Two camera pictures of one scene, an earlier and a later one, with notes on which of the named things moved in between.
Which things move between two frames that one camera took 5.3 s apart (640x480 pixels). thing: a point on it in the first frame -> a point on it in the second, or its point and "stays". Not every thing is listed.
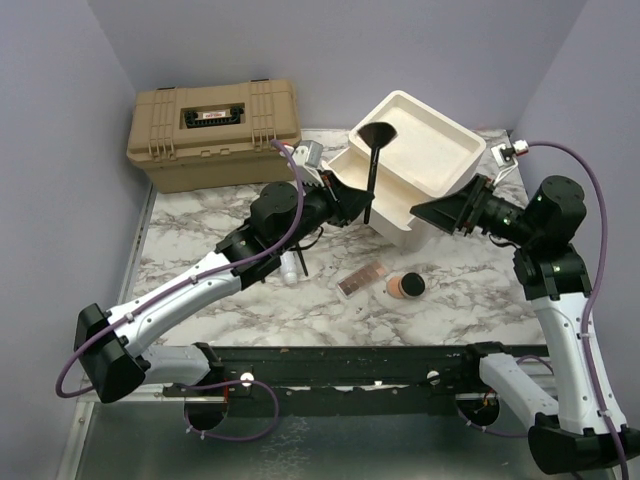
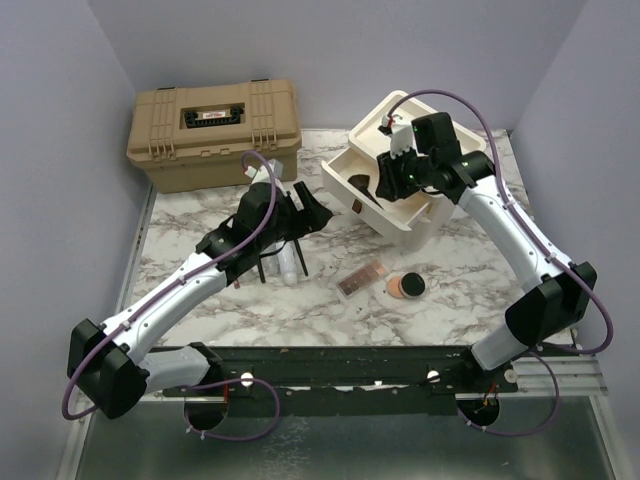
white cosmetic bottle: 289,267 stays
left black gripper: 344,202 -> 314,216
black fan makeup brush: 374,134 -> 361,182
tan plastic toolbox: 211,136 stays
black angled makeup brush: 299,252 stays
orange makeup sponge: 393,289 stays
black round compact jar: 412,285 stays
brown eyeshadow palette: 361,278 stays
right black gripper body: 496,214 -> 404,174
